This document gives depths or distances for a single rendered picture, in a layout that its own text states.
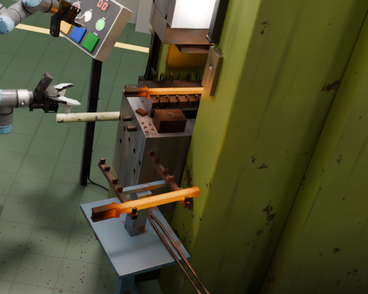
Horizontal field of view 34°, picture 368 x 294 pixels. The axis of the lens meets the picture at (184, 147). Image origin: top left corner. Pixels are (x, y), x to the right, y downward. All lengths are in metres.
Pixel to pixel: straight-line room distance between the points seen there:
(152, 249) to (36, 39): 3.10
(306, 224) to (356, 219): 0.26
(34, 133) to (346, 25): 2.36
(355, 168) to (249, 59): 0.74
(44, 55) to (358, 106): 3.10
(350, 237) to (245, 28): 1.23
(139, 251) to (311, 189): 0.77
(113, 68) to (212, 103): 2.57
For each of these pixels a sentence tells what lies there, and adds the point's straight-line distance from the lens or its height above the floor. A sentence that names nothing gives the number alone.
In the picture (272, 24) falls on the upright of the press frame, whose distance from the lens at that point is 2.06.
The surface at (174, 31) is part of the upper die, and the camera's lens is 2.41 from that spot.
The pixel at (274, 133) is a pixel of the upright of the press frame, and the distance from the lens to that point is 2.34.
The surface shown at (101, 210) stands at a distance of 2.02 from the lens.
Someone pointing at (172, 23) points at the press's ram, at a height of 1.39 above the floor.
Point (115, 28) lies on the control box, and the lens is 2.89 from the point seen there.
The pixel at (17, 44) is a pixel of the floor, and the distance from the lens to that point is 5.02.
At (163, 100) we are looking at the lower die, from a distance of 2.59.
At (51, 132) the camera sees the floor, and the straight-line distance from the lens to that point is 4.01.
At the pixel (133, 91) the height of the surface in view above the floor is 1.01.
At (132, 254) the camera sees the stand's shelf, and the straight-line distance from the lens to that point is 2.29.
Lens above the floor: 2.32
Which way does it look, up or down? 35 degrees down
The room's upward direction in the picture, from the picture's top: 13 degrees clockwise
